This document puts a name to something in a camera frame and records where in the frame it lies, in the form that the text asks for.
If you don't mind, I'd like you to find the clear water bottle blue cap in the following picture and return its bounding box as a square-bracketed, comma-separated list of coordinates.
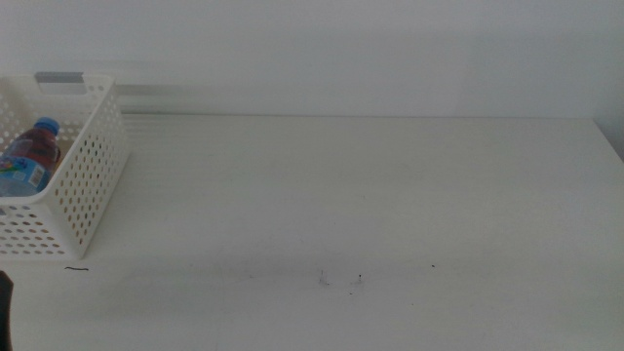
[0, 116, 62, 198]

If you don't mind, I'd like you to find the white perforated plastic basket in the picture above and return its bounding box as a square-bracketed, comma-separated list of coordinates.
[0, 72, 132, 260]

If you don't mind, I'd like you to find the grey wall rail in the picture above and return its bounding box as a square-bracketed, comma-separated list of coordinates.
[34, 71, 293, 116]

